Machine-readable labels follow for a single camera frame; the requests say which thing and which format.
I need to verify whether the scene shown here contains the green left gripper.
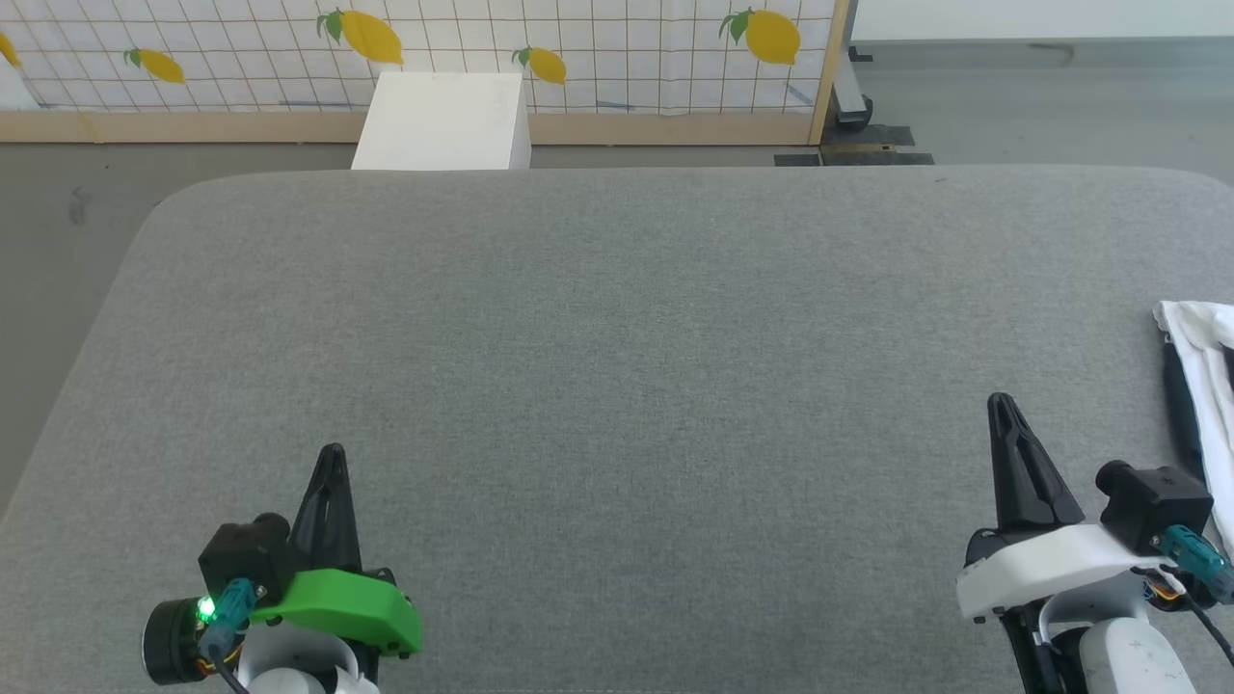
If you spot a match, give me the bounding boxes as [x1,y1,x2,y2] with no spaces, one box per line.
[248,443,424,660]

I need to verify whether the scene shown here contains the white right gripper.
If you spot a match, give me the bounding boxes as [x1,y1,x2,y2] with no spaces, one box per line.
[955,392,1175,624]

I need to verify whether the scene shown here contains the white shirt with black sleeves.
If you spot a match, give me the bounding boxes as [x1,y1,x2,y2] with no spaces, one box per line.
[1154,300,1234,562]

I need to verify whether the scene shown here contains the long black floor tape strip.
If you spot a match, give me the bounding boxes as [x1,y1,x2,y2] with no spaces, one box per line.
[773,151,935,168]

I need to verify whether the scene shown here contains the short black floor tape patch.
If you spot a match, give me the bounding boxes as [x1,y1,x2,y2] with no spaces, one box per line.
[818,123,916,148]

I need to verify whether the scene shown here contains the white box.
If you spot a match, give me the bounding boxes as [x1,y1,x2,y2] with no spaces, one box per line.
[349,71,534,173]

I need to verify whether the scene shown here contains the grey partition foot with caster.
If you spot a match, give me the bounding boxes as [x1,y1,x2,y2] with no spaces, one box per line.
[830,46,875,133]

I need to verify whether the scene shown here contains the lemon print partition screen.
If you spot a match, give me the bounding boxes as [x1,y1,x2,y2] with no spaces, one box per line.
[0,0,855,147]

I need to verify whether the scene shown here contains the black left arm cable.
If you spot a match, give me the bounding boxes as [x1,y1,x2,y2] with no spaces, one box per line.
[198,644,254,694]

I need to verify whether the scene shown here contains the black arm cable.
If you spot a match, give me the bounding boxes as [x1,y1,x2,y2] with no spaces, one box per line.
[1132,567,1234,678]
[198,644,254,694]

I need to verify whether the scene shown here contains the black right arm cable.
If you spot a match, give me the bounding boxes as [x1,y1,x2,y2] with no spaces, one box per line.
[1132,567,1234,678]

